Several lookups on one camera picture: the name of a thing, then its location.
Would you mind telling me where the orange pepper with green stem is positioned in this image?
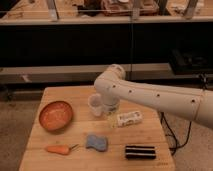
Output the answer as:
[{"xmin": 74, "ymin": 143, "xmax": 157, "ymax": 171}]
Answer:
[{"xmin": 45, "ymin": 145, "xmax": 77, "ymax": 155}]

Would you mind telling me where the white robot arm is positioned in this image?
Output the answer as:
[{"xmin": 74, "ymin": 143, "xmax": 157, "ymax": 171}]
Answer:
[{"xmin": 94, "ymin": 64, "xmax": 213, "ymax": 130}]

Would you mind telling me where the white plastic bottle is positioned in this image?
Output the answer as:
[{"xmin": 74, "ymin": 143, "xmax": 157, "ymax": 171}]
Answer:
[{"xmin": 117, "ymin": 111, "xmax": 142, "ymax": 127}]

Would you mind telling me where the blue sponge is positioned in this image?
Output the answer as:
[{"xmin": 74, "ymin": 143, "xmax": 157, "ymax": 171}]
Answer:
[{"xmin": 86, "ymin": 134, "xmax": 108, "ymax": 152}]

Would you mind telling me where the black striped box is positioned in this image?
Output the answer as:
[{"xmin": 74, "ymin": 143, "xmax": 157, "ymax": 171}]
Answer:
[{"xmin": 125, "ymin": 145, "xmax": 156, "ymax": 159}]

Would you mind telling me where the orange bowl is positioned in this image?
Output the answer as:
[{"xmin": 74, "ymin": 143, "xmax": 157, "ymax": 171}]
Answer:
[{"xmin": 39, "ymin": 101, "xmax": 74, "ymax": 131}]

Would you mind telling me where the black device on shelf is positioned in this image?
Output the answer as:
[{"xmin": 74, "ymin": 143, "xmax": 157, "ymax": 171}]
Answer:
[{"xmin": 169, "ymin": 49, "xmax": 213, "ymax": 75}]

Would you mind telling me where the black cable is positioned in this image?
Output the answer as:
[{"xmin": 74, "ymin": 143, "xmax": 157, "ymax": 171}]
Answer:
[{"xmin": 160, "ymin": 111, "xmax": 194, "ymax": 156}]

